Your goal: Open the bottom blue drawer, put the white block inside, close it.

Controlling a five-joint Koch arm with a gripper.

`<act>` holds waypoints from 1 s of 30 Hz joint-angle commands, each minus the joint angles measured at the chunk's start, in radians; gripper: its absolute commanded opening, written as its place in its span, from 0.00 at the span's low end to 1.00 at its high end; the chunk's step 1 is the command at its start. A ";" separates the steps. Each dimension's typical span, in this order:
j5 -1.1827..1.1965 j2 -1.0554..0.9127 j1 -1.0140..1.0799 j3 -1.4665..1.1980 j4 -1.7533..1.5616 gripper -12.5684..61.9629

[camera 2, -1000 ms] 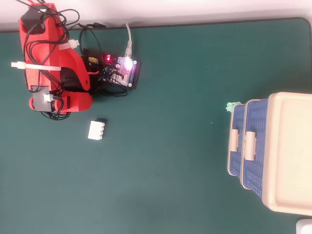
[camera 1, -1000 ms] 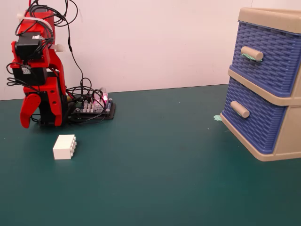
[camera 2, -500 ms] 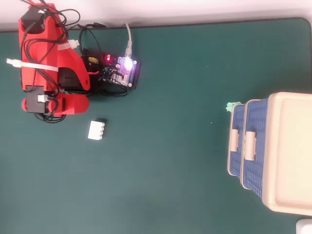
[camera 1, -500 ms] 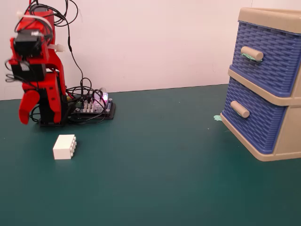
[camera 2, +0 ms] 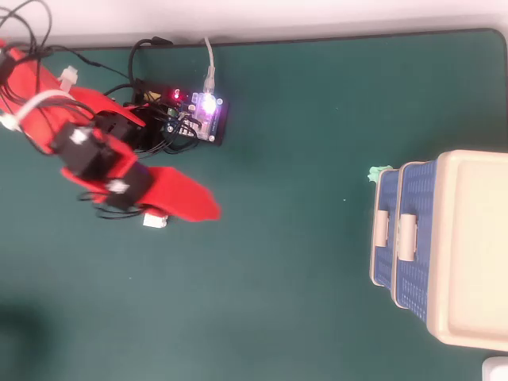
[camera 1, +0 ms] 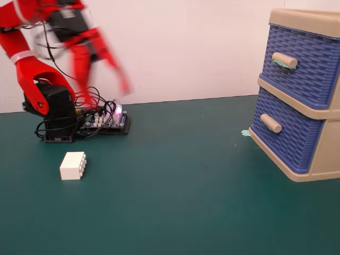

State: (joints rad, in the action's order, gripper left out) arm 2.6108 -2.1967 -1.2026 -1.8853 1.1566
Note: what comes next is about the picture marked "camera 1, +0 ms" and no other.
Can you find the white zip tie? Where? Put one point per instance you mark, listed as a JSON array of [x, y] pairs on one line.
[[18, 9], [22, 56]]

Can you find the black robot base with servo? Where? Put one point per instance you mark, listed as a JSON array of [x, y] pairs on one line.
[[58, 119]]

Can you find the green putty lump on mat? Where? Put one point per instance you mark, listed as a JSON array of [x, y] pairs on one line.
[[245, 132]]

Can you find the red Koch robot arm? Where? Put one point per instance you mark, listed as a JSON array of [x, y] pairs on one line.
[[26, 71]]

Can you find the beige plastic drawer cabinet frame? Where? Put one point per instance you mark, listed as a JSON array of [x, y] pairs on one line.
[[329, 148]]

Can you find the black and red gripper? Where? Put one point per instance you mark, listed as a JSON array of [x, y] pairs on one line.
[[69, 24]]

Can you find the dark green table mat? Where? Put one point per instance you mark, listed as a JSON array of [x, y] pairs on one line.
[[170, 202]]

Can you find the controller circuit board with LEDs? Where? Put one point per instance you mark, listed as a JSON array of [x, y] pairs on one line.
[[117, 125]]

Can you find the blue woven drawer with putty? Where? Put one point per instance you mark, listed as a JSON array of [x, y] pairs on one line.
[[305, 82]]

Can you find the white building block cube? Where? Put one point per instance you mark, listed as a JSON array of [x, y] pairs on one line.
[[70, 166]]

